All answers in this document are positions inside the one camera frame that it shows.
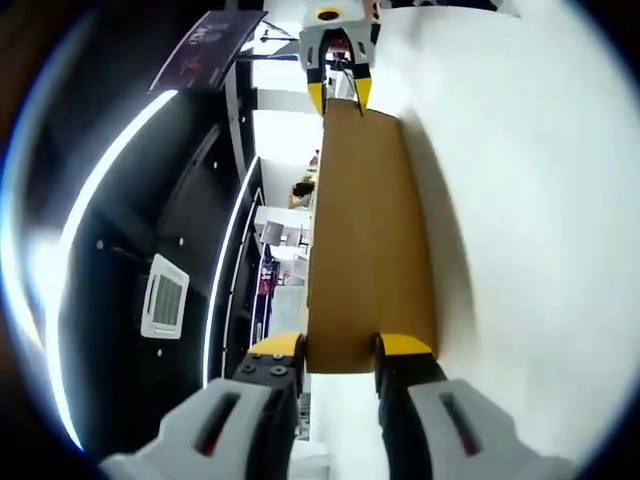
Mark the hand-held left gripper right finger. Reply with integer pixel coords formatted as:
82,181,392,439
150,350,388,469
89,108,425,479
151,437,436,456
373,332,576,480

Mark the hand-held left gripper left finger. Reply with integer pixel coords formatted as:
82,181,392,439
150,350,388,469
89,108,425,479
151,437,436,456
99,332,307,480

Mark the brown cardboard shoe box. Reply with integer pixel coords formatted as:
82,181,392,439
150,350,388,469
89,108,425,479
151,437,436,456
304,97,454,375

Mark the large dark hanging screen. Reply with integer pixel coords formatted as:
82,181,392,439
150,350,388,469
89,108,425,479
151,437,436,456
148,10,269,94

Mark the ceiling air conditioner vent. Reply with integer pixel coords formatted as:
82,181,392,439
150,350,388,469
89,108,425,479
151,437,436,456
140,253,191,340

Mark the curved ceiling light strip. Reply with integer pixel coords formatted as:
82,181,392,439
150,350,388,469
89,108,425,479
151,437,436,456
49,89,179,451
202,154,264,386

